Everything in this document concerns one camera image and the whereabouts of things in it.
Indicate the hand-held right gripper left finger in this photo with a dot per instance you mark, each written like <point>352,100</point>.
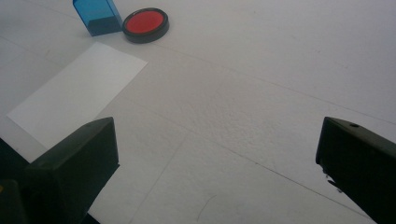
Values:
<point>74,168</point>

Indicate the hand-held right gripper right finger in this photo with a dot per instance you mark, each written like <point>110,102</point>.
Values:
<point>361,161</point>

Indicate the white paper sheet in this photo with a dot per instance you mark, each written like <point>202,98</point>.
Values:
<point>77,93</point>

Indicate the blue transparent stamp cap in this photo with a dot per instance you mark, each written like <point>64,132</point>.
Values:
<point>106,25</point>

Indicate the blue stamp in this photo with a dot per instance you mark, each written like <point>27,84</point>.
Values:
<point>96,12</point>

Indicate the round red ink pad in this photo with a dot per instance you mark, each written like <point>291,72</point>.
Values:
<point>144,23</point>

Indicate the white table cover board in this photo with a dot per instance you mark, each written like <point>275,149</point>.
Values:
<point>249,93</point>

